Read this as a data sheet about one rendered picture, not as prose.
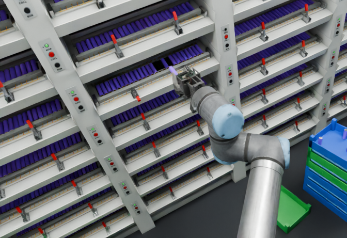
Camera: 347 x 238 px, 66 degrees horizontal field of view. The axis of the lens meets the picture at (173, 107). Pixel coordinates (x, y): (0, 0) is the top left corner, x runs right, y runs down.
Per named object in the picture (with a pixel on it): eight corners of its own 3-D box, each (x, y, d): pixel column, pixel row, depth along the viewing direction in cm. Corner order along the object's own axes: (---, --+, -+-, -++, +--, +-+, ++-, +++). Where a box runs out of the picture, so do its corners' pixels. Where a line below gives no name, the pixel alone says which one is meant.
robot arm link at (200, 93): (223, 109, 87) (198, 122, 85) (215, 102, 91) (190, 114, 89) (220, 86, 82) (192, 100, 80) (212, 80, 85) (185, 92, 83)
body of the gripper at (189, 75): (192, 65, 94) (210, 80, 85) (196, 85, 99) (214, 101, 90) (173, 74, 92) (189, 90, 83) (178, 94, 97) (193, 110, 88)
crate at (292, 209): (310, 212, 157) (311, 205, 152) (286, 234, 151) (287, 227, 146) (270, 180, 179) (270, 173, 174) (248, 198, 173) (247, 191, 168)
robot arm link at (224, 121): (220, 146, 76) (216, 121, 70) (199, 123, 86) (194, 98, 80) (247, 132, 78) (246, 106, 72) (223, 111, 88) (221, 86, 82)
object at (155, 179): (230, 151, 166) (232, 141, 155) (140, 197, 154) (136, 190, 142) (212, 126, 177) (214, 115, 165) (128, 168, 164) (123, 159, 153)
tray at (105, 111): (219, 69, 130) (220, 55, 122) (101, 121, 118) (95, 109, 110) (198, 44, 140) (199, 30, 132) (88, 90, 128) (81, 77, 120)
